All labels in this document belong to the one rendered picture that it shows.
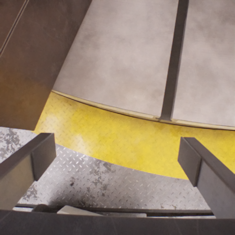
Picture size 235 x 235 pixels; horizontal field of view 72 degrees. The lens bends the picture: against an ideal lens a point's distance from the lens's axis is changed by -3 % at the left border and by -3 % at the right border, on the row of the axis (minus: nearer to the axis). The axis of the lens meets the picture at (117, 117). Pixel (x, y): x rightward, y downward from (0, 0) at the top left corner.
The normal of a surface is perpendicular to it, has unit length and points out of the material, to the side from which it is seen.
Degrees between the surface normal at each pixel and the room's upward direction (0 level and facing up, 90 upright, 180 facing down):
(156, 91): 0
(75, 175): 0
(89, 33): 0
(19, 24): 90
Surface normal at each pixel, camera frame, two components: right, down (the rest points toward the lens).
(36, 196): -0.13, -0.15
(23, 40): 0.92, 0.34
